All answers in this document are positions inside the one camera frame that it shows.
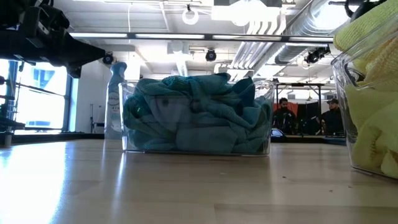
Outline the teal microfiber towel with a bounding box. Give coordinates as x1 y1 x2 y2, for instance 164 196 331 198
123 77 175 150

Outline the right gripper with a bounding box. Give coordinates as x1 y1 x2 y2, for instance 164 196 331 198
357 0 388 21

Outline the large window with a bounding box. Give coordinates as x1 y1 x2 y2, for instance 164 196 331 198
0 58 74 134

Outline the white hanging ring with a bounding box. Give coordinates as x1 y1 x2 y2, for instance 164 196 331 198
182 7 200 26

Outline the silver ventilation duct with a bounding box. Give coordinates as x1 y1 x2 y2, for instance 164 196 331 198
273 0 346 65

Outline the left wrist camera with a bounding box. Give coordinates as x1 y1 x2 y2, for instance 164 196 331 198
37 6 71 35

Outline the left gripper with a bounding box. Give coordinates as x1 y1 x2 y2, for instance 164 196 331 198
0 4 106 79

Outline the air freshener spray bottle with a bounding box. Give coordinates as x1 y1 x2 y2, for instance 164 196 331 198
104 61 128 141

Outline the black table frame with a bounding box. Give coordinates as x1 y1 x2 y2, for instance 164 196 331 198
0 132 348 146

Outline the person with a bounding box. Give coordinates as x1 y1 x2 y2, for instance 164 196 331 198
272 97 299 136
320 98 346 137

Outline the white ceiling pipe bank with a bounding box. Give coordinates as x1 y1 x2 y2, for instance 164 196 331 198
231 11 289 71

